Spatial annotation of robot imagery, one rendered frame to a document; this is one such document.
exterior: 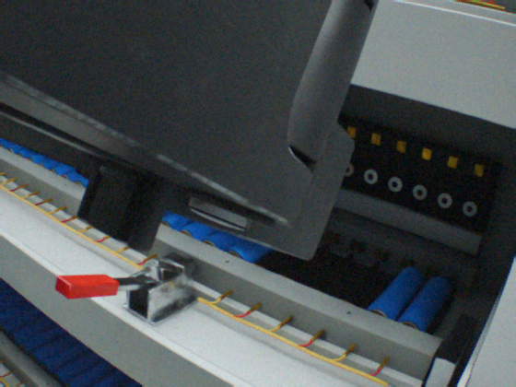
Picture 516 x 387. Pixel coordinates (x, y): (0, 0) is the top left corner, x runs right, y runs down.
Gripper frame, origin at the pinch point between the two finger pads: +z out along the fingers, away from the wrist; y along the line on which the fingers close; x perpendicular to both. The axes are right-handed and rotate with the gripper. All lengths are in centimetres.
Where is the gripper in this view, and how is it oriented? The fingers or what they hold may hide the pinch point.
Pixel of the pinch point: (180, 131)
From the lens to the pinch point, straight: 10.9
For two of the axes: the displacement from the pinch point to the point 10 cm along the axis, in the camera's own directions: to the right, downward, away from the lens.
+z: 4.4, 2.4, 8.7
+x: -3.6, 9.3, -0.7
